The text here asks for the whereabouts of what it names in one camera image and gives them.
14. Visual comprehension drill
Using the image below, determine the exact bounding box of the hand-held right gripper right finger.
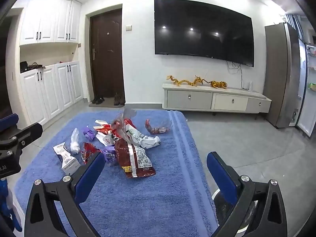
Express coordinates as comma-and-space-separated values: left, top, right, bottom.
206, 151, 289, 237

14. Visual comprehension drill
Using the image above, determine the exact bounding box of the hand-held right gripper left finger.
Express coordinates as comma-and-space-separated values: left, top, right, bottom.
24, 151, 106, 237

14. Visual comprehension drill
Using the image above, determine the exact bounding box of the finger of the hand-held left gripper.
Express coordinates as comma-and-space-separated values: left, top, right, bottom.
0, 114, 20, 135
0, 123, 43, 157

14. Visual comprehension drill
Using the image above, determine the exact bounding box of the red glossy wrapper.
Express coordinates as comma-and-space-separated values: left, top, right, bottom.
81, 142, 102, 165

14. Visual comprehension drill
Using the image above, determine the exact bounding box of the purple wrapper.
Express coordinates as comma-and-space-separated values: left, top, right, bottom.
102, 146, 117, 164
83, 126, 96, 142

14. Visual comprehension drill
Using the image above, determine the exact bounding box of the white printed wrapper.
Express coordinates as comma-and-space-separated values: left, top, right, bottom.
53, 142, 81, 175

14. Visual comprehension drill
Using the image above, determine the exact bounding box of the white plastic bag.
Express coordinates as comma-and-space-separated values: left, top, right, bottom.
70, 128, 81, 154

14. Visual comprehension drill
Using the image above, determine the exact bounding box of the dark red snack bag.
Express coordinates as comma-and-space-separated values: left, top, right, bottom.
114, 138, 156, 179

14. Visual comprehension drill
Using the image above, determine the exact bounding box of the person's left hand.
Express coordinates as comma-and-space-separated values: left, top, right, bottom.
0, 178, 22, 230

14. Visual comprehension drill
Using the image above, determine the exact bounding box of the white wrapper black print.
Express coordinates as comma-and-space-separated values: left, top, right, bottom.
96, 132, 119, 148

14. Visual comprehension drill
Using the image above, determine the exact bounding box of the white lower cabinet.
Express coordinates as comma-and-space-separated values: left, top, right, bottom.
20, 60, 84, 129

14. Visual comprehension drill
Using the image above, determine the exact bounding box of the white cabinet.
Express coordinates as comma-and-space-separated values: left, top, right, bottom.
20, 60, 84, 129
20, 0, 82, 46

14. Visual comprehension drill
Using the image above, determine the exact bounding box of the red and white wrapper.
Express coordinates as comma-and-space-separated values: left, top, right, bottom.
93, 119, 117, 135

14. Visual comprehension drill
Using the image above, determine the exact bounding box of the clear plastic red-striped wrapper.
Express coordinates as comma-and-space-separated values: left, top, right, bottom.
113, 108, 138, 139

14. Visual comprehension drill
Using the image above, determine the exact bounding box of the blue plush blanket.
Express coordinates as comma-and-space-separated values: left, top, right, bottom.
14, 110, 219, 237

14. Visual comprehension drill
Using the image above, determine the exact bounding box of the grey doormat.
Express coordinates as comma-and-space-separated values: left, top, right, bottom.
88, 101, 126, 107

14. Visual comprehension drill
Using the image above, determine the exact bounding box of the red and clear wrapper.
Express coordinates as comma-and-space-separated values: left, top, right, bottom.
145, 118, 171, 135

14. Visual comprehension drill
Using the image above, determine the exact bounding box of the white and grey television stand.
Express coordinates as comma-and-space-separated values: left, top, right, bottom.
162, 83, 272, 114

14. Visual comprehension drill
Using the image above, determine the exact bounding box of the golden tiger figurine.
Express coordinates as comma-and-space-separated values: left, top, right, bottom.
210, 80, 228, 89

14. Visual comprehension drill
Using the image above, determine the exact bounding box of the golden dragon figurine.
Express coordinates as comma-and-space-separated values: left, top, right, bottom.
166, 75, 206, 87

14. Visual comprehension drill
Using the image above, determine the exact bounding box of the white upper cabinet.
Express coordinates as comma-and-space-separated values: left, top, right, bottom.
20, 0, 82, 46

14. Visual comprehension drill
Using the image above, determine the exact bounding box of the dark brown door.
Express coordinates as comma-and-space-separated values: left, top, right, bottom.
89, 8, 125, 104

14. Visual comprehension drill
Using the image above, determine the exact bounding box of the grey refrigerator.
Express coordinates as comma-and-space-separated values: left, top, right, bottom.
265, 22, 316, 138

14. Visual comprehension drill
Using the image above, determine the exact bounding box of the grey curtain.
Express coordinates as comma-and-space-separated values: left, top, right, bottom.
287, 13, 304, 40

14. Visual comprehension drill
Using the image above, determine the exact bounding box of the black television cable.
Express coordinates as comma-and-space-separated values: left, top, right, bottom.
227, 60, 248, 90

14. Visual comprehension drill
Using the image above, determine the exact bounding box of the black wall television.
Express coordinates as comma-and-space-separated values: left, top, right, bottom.
154, 0, 255, 68

